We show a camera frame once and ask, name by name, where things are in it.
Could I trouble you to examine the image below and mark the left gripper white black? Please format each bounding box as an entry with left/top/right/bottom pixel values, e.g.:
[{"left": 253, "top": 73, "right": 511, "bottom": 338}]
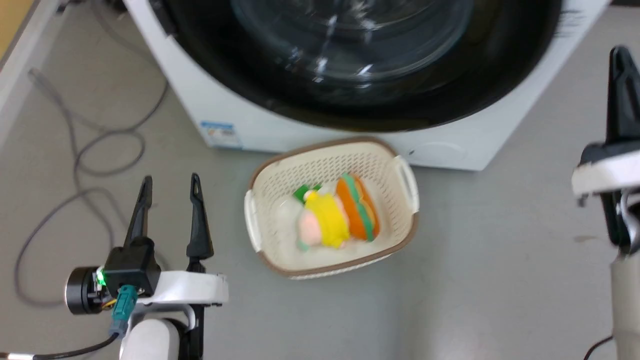
[{"left": 65, "top": 173, "right": 230, "bottom": 317}]

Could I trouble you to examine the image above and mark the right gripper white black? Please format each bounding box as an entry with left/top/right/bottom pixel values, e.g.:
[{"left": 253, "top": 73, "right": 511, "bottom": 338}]
[{"left": 571, "top": 45, "right": 640, "bottom": 253}]

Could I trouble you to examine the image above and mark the black round glass washer door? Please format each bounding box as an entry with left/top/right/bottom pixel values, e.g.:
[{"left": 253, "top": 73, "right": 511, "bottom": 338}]
[{"left": 159, "top": 0, "right": 567, "bottom": 134}]

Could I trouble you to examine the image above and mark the white front-load washing machine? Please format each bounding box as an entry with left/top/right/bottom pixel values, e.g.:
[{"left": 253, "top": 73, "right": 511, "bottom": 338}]
[{"left": 123, "top": 0, "right": 612, "bottom": 172}]

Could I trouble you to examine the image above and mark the blue white energy label sticker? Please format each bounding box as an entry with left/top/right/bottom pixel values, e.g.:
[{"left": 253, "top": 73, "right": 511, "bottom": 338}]
[{"left": 199, "top": 120, "right": 244, "bottom": 150}]

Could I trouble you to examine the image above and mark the cream perforated plastic laundry basket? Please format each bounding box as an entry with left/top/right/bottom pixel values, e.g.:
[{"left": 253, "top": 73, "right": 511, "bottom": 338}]
[{"left": 243, "top": 136, "right": 420, "bottom": 280}]

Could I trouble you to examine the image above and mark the green fabric toy piece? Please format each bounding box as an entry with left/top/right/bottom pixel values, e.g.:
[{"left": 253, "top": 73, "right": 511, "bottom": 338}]
[{"left": 292, "top": 183, "right": 322, "bottom": 203}]

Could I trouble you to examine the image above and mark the plush doll with yellow hair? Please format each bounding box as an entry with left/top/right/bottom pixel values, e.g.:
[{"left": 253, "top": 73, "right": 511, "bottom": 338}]
[{"left": 296, "top": 188, "right": 352, "bottom": 252}]

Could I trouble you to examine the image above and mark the orange green striped plush toy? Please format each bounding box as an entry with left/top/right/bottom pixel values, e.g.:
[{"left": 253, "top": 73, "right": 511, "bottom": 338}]
[{"left": 335, "top": 172, "right": 382, "bottom": 243}]

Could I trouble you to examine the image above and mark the white baseboard strip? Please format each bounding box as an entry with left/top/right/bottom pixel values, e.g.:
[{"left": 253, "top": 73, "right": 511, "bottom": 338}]
[{"left": 0, "top": 0, "right": 62, "bottom": 147}]

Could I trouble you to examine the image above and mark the black cable with teal connector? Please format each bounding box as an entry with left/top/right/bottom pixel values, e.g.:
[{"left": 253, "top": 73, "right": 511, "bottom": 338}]
[{"left": 0, "top": 284, "right": 139, "bottom": 360}]

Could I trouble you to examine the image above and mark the grey cable on floor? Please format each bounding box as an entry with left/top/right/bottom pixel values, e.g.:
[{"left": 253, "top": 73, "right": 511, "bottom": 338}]
[{"left": 13, "top": 67, "right": 170, "bottom": 307}]

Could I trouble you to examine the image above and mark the thin black cable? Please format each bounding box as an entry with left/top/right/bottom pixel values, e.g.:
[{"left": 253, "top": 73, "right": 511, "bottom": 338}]
[{"left": 581, "top": 334, "right": 615, "bottom": 360}]

